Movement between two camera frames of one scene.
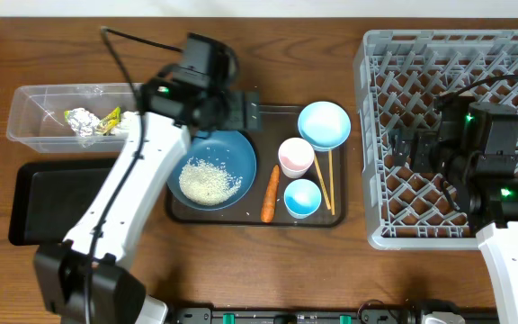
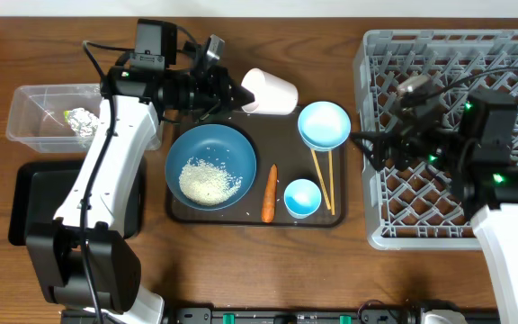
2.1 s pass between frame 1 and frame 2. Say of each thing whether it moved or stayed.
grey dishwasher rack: stayed
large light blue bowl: stayed
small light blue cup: stayed
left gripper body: moved
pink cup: moved
